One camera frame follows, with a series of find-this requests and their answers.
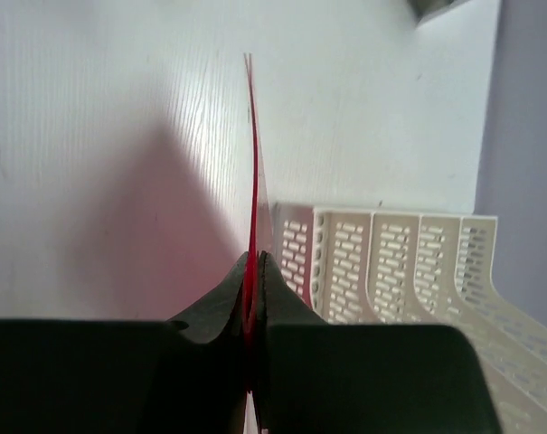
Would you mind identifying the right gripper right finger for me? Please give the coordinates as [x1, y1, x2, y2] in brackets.
[257, 253, 502, 433]

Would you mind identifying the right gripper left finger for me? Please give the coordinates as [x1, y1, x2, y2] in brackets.
[0, 257, 247, 433]

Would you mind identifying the red plastic folder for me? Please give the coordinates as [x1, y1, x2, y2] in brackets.
[242, 52, 272, 433]

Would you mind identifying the clear acrylic drawer organizer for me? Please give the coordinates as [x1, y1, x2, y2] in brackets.
[407, 0, 462, 23]

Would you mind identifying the cream plastic file rack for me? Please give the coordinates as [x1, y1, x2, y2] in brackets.
[274, 203, 547, 433]

